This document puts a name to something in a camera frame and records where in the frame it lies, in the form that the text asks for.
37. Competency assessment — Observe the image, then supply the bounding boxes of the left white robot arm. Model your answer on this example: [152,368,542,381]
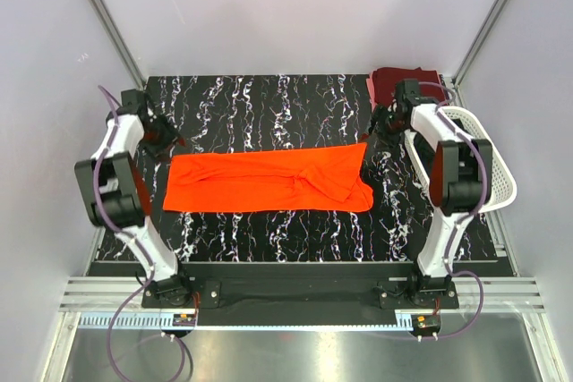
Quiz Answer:
[74,86,193,307]

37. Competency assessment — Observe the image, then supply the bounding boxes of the purple cable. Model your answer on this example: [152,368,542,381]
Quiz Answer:
[415,81,489,341]
[91,84,194,382]

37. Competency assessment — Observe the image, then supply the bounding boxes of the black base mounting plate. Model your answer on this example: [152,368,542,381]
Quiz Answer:
[135,262,458,311]

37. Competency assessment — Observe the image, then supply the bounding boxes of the left aluminium frame post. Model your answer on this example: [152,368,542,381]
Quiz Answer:
[88,0,147,89]

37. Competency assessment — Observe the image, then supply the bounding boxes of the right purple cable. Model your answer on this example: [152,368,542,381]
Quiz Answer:
[415,81,489,341]

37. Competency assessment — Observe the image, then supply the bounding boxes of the white slotted cable duct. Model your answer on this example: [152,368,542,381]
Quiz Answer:
[79,311,413,332]

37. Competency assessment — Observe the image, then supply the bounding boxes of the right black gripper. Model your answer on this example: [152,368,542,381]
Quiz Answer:
[357,104,407,153]

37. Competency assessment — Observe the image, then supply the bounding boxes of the black t shirt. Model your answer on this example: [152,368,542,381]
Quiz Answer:
[414,132,435,174]

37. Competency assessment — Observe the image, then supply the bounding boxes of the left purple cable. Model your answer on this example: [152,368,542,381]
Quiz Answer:
[91,84,194,382]

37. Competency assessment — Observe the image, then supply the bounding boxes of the aluminium front rail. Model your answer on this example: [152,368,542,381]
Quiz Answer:
[59,276,545,313]

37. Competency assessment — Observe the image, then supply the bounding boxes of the folded pink t shirt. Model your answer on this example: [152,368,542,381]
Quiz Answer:
[366,77,377,105]

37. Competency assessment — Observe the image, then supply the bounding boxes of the right aluminium frame post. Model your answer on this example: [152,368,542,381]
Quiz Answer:
[452,0,510,86]

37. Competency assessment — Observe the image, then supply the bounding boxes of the folded maroon t shirt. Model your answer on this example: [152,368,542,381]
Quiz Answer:
[367,67,441,109]

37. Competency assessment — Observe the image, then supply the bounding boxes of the aluminium frame post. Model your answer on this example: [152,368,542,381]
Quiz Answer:
[88,0,147,89]
[452,0,510,86]

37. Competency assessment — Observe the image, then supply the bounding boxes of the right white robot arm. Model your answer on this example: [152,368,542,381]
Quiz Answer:
[363,79,493,308]

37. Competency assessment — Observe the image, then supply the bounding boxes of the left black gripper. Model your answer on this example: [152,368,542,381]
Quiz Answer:
[140,115,185,163]

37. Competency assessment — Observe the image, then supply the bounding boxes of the orange t shirt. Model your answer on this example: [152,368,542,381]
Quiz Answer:
[163,143,373,213]

